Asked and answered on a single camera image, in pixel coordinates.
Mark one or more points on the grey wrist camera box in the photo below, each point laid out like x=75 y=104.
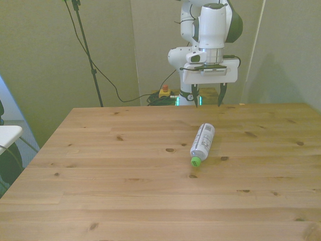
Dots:
x=213 y=71

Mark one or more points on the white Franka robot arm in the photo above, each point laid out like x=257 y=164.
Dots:
x=213 y=25

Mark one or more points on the white side table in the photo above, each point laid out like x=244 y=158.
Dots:
x=10 y=135

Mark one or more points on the black tripod stand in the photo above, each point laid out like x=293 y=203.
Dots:
x=86 y=45

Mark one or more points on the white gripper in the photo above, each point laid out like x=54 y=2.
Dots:
x=213 y=79

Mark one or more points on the yellow emergency stop button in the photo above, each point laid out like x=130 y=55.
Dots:
x=165 y=93

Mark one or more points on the clear water bottle green cap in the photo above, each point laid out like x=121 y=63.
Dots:
x=203 y=140

